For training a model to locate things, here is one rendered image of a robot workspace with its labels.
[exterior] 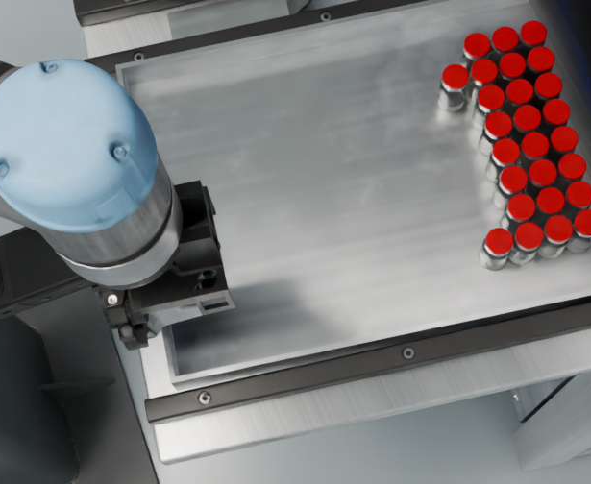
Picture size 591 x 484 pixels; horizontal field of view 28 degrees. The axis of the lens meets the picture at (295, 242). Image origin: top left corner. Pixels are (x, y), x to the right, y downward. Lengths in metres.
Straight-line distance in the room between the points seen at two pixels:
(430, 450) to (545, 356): 0.88
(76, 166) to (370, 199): 0.43
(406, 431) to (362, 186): 0.89
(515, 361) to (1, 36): 1.33
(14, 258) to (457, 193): 0.36
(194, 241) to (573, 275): 0.35
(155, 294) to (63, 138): 0.22
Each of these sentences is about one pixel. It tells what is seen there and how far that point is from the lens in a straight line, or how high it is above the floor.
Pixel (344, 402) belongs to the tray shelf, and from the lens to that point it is 0.89.
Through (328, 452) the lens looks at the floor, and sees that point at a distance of 1.77.
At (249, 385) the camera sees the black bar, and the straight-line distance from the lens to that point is 0.87.
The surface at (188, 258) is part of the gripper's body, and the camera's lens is 0.71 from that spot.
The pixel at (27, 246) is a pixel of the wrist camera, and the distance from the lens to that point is 0.74.
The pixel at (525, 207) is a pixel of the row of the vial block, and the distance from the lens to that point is 0.88.
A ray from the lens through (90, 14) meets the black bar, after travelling 0.99.
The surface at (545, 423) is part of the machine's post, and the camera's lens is 1.51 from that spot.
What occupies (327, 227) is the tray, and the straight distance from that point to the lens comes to 0.92.
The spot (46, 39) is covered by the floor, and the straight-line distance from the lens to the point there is 2.02.
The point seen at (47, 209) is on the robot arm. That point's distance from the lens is 0.54.
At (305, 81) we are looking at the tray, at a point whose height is 0.88.
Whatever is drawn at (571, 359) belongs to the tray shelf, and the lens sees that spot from 0.91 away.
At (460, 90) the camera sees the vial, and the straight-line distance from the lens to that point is 0.92.
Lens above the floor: 1.76
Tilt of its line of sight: 74 degrees down
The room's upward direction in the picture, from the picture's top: 10 degrees counter-clockwise
